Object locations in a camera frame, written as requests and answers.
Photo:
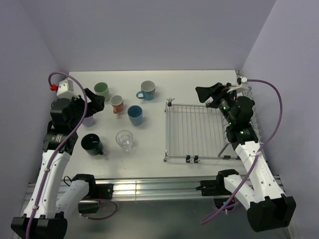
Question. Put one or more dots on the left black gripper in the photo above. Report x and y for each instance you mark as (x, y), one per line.
(97, 104)

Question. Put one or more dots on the orange ceramic mug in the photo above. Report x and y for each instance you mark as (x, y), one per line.
(117, 104)

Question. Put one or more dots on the blue flowered mug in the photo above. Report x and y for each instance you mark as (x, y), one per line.
(147, 91)

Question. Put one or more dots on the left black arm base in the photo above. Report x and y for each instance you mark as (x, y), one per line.
(102, 191)

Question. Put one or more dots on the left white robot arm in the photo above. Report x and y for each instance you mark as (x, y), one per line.
(46, 214)

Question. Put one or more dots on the clear plastic glass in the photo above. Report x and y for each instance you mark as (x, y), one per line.
(124, 139)

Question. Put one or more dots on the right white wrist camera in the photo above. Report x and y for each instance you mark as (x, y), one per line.
(240, 86)

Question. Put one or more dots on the white wire dish rack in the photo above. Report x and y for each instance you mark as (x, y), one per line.
(196, 133)

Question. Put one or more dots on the green ceramic cup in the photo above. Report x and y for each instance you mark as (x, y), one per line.
(102, 89)

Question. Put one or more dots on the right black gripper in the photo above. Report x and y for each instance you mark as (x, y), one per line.
(205, 93)

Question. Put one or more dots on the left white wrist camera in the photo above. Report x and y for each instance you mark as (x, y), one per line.
(66, 90)

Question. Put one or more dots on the lilac plastic cup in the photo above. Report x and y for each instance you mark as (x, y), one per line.
(89, 121)

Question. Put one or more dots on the aluminium mounting rail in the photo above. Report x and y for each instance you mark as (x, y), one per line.
(155, 189)

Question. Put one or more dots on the plain blue cup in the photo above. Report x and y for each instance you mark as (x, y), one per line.
(135, 114)

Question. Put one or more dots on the dark green mug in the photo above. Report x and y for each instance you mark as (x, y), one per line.
(92, 145)

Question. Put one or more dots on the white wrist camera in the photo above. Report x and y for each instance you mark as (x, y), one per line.
(240, 86)
(66, 90)

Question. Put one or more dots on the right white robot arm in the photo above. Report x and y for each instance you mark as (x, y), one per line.
(267, 205)

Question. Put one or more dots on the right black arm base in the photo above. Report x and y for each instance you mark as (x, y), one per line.
(211, 188)

